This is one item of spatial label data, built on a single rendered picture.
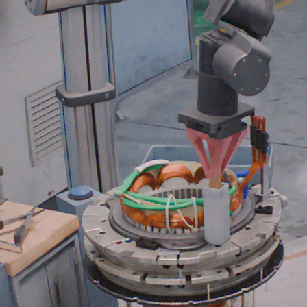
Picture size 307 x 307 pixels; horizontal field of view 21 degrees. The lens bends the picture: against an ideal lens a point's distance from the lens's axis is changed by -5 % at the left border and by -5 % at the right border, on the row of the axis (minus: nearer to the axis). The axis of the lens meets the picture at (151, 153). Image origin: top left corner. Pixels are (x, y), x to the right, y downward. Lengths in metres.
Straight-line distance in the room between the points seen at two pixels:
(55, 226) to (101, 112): 0.40
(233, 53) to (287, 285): 0.78
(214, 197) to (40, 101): 2.60
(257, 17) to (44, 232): 0.52
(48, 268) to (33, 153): 2.38
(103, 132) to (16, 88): 1.90
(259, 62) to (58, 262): 0.55
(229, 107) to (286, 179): 3.12
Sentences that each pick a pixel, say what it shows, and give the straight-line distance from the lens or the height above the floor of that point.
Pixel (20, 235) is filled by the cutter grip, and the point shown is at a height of 1.09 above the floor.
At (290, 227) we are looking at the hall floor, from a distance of 3.75.
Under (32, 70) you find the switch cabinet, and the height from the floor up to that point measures 0.74.
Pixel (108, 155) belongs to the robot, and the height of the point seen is 1.04.
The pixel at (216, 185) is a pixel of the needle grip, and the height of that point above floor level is 1.19.
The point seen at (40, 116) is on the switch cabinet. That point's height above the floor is 0.52.
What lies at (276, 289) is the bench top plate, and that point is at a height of 0.78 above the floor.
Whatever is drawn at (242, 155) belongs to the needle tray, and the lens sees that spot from 1.70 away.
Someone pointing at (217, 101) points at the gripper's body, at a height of 1.32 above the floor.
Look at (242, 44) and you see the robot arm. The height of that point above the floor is 1.41.
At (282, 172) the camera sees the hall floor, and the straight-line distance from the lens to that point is 4.33.
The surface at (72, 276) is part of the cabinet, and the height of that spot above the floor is 0.95.
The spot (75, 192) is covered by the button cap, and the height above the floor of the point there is 1.04.
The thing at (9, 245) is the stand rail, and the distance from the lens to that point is 1.33.
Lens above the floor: 1.66
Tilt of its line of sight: 21 degrees down
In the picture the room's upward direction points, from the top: 4 degrees counter-clockwise
